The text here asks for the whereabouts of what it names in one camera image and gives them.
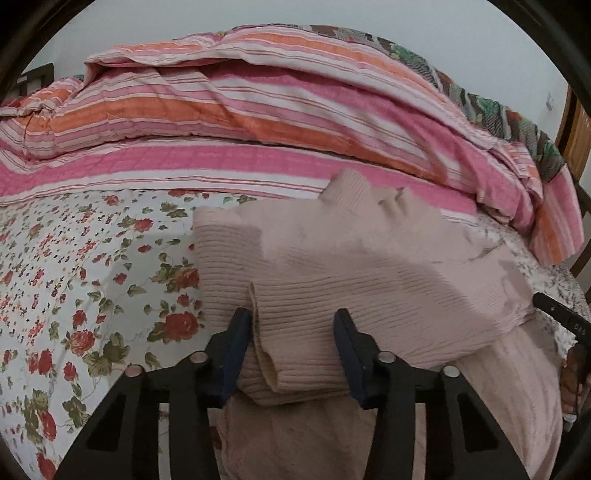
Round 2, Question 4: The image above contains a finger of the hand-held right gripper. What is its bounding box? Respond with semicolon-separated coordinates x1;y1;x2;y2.
532;291;591;346

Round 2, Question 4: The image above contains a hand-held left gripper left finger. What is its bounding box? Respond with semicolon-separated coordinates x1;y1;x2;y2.
53;308;253;480

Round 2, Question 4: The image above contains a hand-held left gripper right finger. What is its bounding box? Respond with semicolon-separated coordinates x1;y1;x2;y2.
334;308;532;480

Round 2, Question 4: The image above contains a pink ribbed knit sweater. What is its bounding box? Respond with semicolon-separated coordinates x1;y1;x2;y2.
191;167;565;480

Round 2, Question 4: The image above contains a person's right hand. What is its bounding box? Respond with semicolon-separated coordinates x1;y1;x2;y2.
560;345;591;423

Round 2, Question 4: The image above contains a white floral bedsheet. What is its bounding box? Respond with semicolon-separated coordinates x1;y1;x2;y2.
0;189;591;480

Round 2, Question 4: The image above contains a wooden door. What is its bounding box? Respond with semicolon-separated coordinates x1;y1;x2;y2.
553;88;591;191

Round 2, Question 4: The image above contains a green brown patterned blanket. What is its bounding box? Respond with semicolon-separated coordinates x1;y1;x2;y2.
302;24;568;183

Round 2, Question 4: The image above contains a pink orange striped quilt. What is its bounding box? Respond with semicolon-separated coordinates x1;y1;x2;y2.
0;25;583;267

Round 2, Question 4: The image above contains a dark wooden headboard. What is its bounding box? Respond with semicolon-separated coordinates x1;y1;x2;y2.
4;64;57;100

